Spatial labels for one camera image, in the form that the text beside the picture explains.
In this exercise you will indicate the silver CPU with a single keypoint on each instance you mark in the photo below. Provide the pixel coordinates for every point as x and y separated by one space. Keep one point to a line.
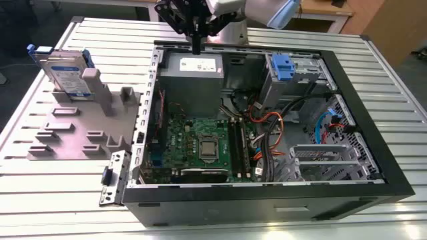
208 148

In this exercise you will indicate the blue drive latch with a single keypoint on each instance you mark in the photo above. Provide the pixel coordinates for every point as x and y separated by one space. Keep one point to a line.
283 67

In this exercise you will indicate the wooden desk white frame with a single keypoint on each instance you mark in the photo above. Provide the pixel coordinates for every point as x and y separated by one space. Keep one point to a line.
320 10

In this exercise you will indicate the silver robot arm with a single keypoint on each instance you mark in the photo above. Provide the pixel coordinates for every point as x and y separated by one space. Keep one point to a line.
234 32

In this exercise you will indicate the hard disk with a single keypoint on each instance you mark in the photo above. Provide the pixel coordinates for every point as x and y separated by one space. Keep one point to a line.
67 80

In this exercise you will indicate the black PC case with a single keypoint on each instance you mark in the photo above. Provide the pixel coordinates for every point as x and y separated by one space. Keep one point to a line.
234 205

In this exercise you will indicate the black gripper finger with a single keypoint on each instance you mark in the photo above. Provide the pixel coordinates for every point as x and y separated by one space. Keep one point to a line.
171 15
216 26

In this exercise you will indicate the metal optical drive cage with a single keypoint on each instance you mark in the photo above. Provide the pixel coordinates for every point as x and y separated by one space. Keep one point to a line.
276 92

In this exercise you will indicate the black graphics card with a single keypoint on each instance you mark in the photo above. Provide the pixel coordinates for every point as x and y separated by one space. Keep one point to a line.
203 175

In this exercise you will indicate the grey parts rack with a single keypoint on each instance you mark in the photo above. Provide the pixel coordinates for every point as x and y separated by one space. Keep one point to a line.
76 140

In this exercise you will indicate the metal disk bay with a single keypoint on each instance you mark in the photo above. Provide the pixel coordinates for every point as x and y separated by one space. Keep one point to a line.
328 163

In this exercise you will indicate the grey power supply unit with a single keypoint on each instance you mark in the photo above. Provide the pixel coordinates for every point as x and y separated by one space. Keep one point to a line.
190 95

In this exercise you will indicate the black chair base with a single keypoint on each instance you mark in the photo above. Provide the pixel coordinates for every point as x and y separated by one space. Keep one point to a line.
420 52

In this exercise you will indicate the green motherboard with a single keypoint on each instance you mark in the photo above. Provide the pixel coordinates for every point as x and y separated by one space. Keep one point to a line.
180 135

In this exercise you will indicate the metal expansion slot retainer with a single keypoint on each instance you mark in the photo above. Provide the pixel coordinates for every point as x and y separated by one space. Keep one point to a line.
116 175

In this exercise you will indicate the CPU socket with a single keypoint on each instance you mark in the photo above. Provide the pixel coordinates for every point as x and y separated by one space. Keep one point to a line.
210 161

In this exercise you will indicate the brown wooden cabinet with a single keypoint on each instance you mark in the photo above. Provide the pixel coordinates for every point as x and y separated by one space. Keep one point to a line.
394 25

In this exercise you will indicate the black RAM slot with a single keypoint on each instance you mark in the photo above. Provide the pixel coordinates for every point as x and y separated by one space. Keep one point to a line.
234 147
244 147

